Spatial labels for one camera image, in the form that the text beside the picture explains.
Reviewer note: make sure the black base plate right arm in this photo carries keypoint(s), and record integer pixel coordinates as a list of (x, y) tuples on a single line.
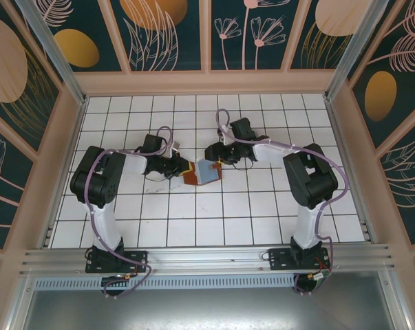
[(279, 258)]

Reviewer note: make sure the black base plate left arm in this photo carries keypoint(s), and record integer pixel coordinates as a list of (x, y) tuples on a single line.
[(138, 258)]

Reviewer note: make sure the brown leather card holder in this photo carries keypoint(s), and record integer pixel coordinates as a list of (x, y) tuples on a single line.
[(207, 173)]

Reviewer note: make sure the small green circuit board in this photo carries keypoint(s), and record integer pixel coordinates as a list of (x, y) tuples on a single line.
[(320, 275)]

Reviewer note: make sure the aluminium side rail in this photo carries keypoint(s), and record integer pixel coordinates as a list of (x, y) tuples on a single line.
[(80, 117), (332, 113)]

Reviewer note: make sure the long aluminium mounting rail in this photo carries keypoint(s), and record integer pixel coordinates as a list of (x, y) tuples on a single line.
[(207, 256)]

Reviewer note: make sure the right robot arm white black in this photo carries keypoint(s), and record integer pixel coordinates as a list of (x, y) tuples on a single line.
[(307, 227)]

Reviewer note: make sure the grey metal sheet panel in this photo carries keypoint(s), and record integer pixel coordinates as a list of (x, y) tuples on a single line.
[(207, 309)]

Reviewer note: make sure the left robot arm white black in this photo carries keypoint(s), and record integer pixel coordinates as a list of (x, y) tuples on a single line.
[(104, 223)]

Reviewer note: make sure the aluminium corner post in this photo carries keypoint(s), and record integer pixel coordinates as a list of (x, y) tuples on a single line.
[(52, 44), (355, 38)]

